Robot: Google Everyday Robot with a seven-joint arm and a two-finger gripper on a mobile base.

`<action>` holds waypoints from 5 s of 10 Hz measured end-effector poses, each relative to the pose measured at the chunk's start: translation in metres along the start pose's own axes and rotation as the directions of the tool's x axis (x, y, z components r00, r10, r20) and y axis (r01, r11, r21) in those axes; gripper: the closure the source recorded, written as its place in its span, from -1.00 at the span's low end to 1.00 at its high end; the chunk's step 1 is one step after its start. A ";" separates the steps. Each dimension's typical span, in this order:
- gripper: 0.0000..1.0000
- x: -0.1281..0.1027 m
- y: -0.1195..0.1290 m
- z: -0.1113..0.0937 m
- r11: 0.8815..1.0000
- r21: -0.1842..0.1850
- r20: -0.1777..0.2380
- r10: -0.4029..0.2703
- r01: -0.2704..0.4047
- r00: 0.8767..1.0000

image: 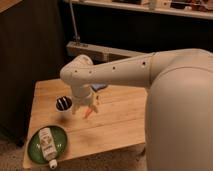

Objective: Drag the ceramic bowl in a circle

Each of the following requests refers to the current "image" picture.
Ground wooden table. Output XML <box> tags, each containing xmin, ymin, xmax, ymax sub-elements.
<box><xmin>28</xmin><ymin>79</ymin><xmax>146</xmax><ymax>171</ymax></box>

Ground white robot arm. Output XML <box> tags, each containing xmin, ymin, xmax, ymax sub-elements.
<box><xmin>60</xmin><ymin>49</ymin><xmax>213</xmax><ymax>171</ymax></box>

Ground grey metal rail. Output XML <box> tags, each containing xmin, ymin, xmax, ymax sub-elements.
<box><xmin>66</xmin><ymin>41</ymin><xmax>142</xmax><ymax>62</ymax></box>

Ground white plastic bottle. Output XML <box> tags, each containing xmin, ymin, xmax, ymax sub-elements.
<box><xmin>39</xmin><ymin>128</ymin><xmax>57</xmax><ymax>169</ymax></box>

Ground wooden shelf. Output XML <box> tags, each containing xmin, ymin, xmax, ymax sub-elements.
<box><xmin>63</xmin><ymin>0</ymin><xmax>213</xmax><ymax>20</ymax></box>

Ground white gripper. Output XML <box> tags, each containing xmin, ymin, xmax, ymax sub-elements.
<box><xmin>72</xmin><ymin>87</ymin><xmax>98</xmax><ymax>114</ymax></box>

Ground metal pole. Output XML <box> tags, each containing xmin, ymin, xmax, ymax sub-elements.
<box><xmin>69</xmin><ymin>0</ymin><xmax>81</xmax><ymax>45</ymax></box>

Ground dark cabinet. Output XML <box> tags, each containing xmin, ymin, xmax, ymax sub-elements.
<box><xmin>0</xmin><ymin>0</ymin><xmax>65</xmax><ymax>147</ymax></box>

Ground orange carrot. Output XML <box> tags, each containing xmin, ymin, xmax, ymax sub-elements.
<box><xmin>84</xmin><ymin>107</ymin><xmax>92</xmax><ymax>119</ymax></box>

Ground green ceramic bowl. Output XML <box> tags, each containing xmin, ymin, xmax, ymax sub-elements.
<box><xmin>27</xmin><ymin>126</ymin><xmax>68</xmax><ymax>168</ymax></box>

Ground white cup with dark contents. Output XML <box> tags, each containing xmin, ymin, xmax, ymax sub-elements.
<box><xmin>56</xmin><ymin>96</ymin><xmax>72</xmax><ymax>118</ymax></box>

